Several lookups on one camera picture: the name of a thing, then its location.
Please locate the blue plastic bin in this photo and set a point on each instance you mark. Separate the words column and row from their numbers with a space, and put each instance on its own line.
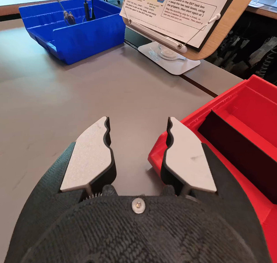
column 86, row 42

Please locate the wooden document stand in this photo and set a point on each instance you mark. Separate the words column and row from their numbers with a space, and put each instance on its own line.
column 227, row 29

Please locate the black bin divider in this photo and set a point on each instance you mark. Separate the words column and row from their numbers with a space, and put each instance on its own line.
column 238, row 150

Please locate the red plastic bin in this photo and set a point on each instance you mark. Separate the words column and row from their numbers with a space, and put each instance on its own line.
column 255, row 115

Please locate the pile of black gear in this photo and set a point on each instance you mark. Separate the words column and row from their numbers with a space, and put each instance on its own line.
column 248, row 50

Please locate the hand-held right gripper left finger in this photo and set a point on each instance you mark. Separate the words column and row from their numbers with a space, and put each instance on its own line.
column 86, row 159

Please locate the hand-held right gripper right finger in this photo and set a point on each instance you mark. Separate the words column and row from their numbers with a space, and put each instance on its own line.
column 186, row 159

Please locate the white instruction sheet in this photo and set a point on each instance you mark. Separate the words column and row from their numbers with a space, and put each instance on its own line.
column 184, row 11

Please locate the white stand base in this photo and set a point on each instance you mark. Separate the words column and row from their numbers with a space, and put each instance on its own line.
column 177, row 67

